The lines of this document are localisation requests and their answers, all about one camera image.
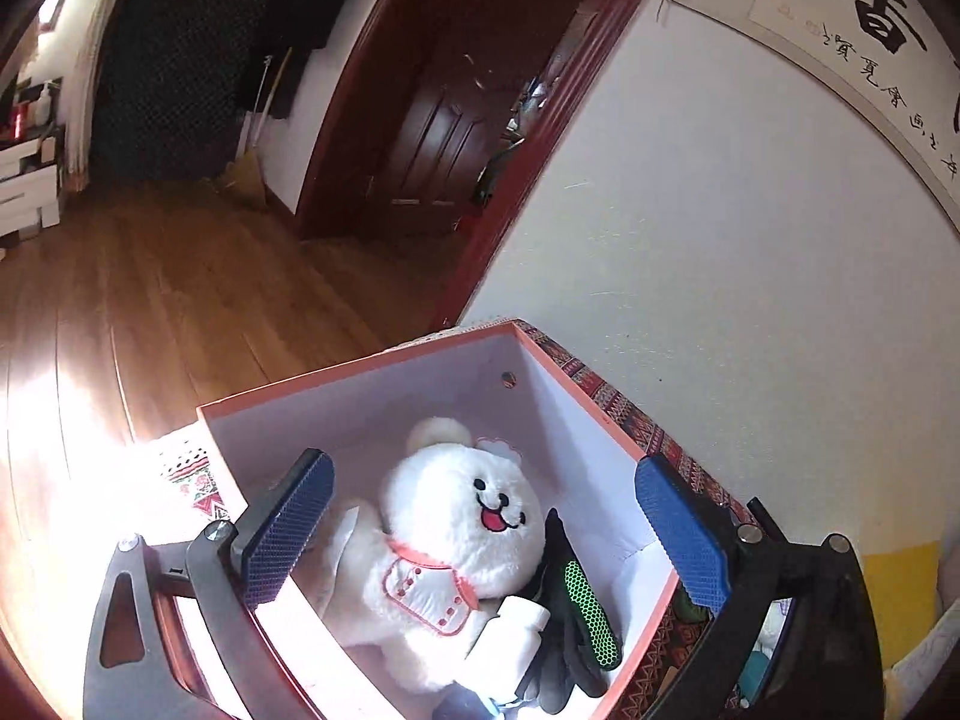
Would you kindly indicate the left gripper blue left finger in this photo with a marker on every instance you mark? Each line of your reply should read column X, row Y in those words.
column 273, row 532

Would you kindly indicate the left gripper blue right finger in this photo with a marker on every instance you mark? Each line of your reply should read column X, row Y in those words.
column 692, row 529

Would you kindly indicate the black and green glove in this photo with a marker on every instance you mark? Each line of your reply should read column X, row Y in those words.
column 578, row 646

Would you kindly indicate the white plush bear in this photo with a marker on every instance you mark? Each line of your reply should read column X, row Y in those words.
column 419, row 572

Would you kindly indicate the colourful patterned bed cover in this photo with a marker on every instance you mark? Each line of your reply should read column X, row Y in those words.
column 579, row 440

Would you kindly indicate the yellow pillow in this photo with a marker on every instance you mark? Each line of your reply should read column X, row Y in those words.
column 902, row 587

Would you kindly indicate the straw broom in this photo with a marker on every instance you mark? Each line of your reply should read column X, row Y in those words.
column 242, row 181

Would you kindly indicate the dark wooden door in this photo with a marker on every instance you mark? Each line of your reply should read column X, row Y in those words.
column 451, row 128

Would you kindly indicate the white drawer cabinet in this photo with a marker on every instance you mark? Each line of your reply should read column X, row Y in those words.
column 31, row 187

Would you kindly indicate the calligraphy scroll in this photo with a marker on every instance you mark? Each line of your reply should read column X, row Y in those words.
column 884, row 58

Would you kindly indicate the dark red door frame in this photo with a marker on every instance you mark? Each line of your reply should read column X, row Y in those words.
column 565, row 44

